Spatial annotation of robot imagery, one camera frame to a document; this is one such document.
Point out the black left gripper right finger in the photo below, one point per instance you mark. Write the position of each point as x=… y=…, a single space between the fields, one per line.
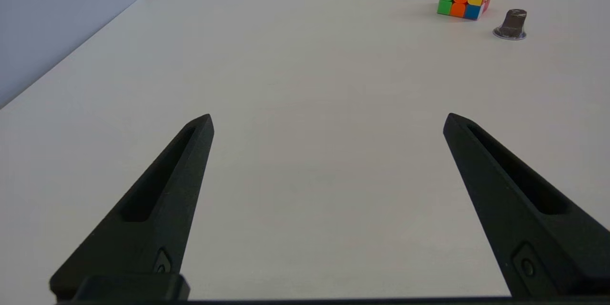
x=503 y=200

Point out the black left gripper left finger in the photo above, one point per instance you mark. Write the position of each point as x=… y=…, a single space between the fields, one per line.
x=167 y=200

